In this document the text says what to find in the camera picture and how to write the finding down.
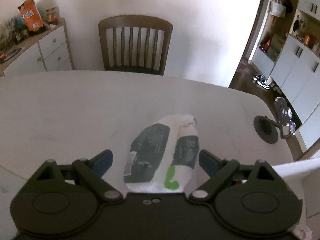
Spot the white green plastic bag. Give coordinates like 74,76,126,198
123,115,200,193

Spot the red cardboard box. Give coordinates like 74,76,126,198
272,158,320,182

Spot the white sideboard cabinet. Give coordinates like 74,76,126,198
1,18,74,77

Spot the brown wooden chair far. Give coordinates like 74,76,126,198
98,15,173,76

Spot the orange snack bag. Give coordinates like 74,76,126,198
18,0,44,32

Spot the white wall cabinet unit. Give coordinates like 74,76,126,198
252,0,319,148

